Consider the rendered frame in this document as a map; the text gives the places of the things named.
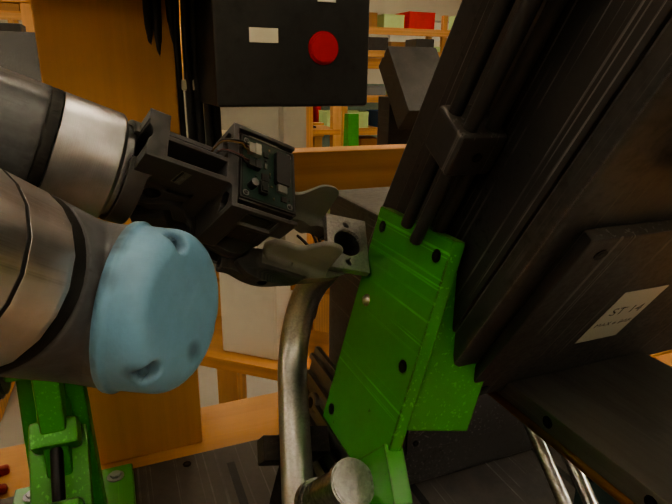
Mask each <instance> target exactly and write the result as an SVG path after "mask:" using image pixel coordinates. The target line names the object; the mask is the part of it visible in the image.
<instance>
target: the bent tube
mask: <svg viewBox="0 0 672 504"><path fill-rule="evenodd" d="M343 225H344V226H345V227H344V226H343ZM323 228H324V241H330V242H334V243H337V244H339V245H341V246H342V247H343V252H342V254H341V255H340V256H339V258H338V259H337V260H336V261H335V262H334V264H333V265H332V266H331V267H330V268H329V269H328V270H330V271H336V272H342V273H348V274H354V275H360V276H367V275H368V274H369V273H370V267H369V257H368V247H367V237H366V226H365V221H361V220H356V219H351V218H347V217H342V216H337V215H332V214H328V213H326V215H325V216H324V218H323ZM337 279H338V277H337V278H335V279H332V280H328V281H322V282H315V283H307V284H296V285H295V287H294V289H293V292H292V294H291V297H290V300H289V303H288V306H287V309H286V313H285V317H284V321H283V326H282V331H281V337H280V344H279V353H278V408H279V439H280V470H281V500H282V504H294V498H295V494H296V491H297V489H298V488H299V486H300V485H301V484H302V483H304V482H305V481H307V480H309V479H310V478H313V462H312V446H311V431H310V416H309V400H308V385H307V354H308V344H309V338H310V332H311V328H312V324H313V320H314V316H315V313H316V310H317V308H318V305H319V303H320V301H321V299H322V297H323V295H324V294H325V292H326V291H327V289H328V288H329V287H330V286H331V285H332V284H333V283H334V282H335V281H336V280H337Z"/></svg>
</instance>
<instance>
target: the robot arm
mask: <svg viewBox="0 0 672 504"><path fill-rule="evenodd" d="M170 125H171V116H170V115H168V114H165V113H163V112H160V111H158V110H155V109H153V108H151V109H150V110H149V112H148V113H147V115H146V116H145V118H144V119H143V121H142V123H140V122H138V121H135V120H132V119H131V120H129V121H128V119H127V117H126V116H125V114H123V113H121V112H118V111H115V110H113V109H110V108H107V107H105V106H102V105H99V104H97V103H94V102H92V101H89V100H86V99H84V98H81V97H78V96H76V95H73V94H70V93H68V92H64V91H63V90H60V89H58V88H55V87H53V86H50V85H48V84H45V83H42V82H40V81H37V80H35V79H32V78H29V77H27V76H24V75H22V74H19V73H16V72H14V71H11V70H9V69H6V68H3V67H1V66H0V377H5V378H17V379H28V380H39V381H51V382H59V383H67V384H74V385H81V386H87V387H93V388H97V389H98V390H99V391H101V392H102V393H106V394H115V393H117V392H119V391H127V392H137V393H146V394H159V393H164V392H168V391H170V390H172V389H175V388H176V387H178V386H180V385H181V384H183V383H184V382H185V381H186V380H187V379H188V378H189V377H190V376H191V375H192V374H193V373H194V372H195V371H196V369H197V368H198V366H199V365H200V363H201V362H202V360H203V358H204V356H205V355H206V352H207V350H208V348H209V345H210V343H211V340H212V337H213V333H214V328H215V321H216V317H217V313H218V282H217V276H216V272H215V268H214V265H213V263H214V264H216V271H217V272H221V273H226V274H228V275H230V276H232V277H234V278H235V279H237V280H239V281H241V282H243V283H246V284H249V285H253V286H258V287H274V286H292V285H295V284H307V283H315V282H322V281H328V280H332V279H335V278H337V277H339V276H341V275H344V274H346V273H342V272H336V271H330V270H328V269H329V268H330V267H331V266H332V265H333V264H334V262H335V261H336V260H337V259H338V258H339V256H340V255H341V254H342V252H343V247H342V246H341V245H339V244H337V243H334V242H330V241H323V242H318V243H313V244H308V245H298V244H295V243H292V242H289V241H286V240H282V239H281V238H282V237H284V236H285V235H286V234H288V233H289V232H290V231H291V230H293V229H295V230H296V231H298V232H299V233H301V234H303V233H310V234H312V235H314V236H316V237H317V238H319V240H324V228H323V218H324V216H325V215H326V213H327V212H328V210H329V209H330V207H331V206H332V204H333V203H334V201H335V200H336V198H337V197H338V195H339V191H338V189H337V188H336V187H334V186H331V185H320V186H317V187H314V188H311V189H309V190H306V191H302V192H295V172H294V156H293V154H291V153H292V152H293V151H295V147H293V146H290V145H288V144H286V143H283V142H281V141H278V140H276V139H274V138H271V137H269V136H267V135H264V134H262V133H259V132H257V131H255V130H252V129H250V128H247V127H245V126H243V125H240V124H238V123H236V122H234V123H233V124H232V125H231V127H230V128H229V129H228V130H227V131H226V132H225V134H224V135H223V136H222V137H221V138H220V139H219V140H218V142H217V143H216V144H215V145H214V146H213V147H210V146H208V145H205V144H202V143H200V142H197V141H194V140H192V139H189V138H187V137H184V136H181V135H179V134H176V133H174V132H171V131H170ZM249 135H250V136H253V137H255V138H257V139H260V140H262V141H265V142H267V143H270V144H272V145H274V146H277V147H274V146H272V145H270V144H267V143H265V142H262V141H260V140H257V139H255V138H253V137H250V136H249ZM98 217H99V218H100V219H99V218H98ZM129 218H130V219H131V222H132V223H131V224H129V225H125V224H124V223H125V222H126V221H127V220H128V219H129ZM101 219H102V220H101ZM104 220H106V221H104ZM108 221H110V222H108ZM112 222H113V223H112ZM268 237H274V238H277V239H272V240H268V241H266V242H265V243H264V245H263V248H262V249H259V248H254V247H255V246H258V245H259V244H261V243H262V242H263V241H265V240H266V239H267V238H268Z"/></svg>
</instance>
